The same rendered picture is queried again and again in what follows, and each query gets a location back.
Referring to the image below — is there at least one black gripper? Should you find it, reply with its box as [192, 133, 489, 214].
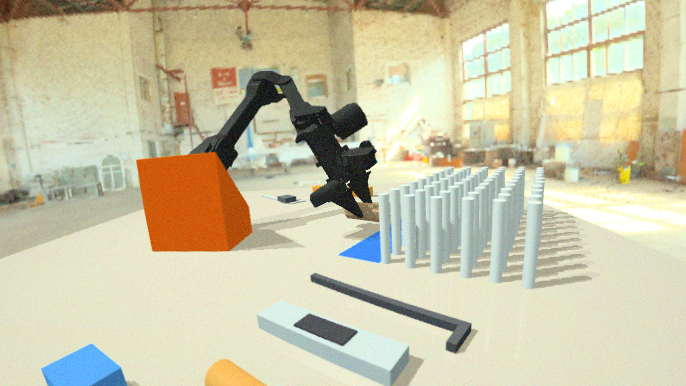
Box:
[310, 143, 372, 218]

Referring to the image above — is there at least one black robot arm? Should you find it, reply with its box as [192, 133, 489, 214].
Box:
[188, 71, 377, 176]

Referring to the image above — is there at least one orange rectangular bar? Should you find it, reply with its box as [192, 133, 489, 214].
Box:
[312, 186, 373, 197]

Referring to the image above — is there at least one blue cube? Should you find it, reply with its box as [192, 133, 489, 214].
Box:
[41, 343, 127, 386]

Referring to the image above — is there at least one wooden-handled tool with grey metal shaft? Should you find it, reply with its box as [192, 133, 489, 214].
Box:
[344, 202, 380, 222]

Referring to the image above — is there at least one orange-handled hammer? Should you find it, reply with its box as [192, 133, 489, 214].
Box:
[204, 359, 267, 386]

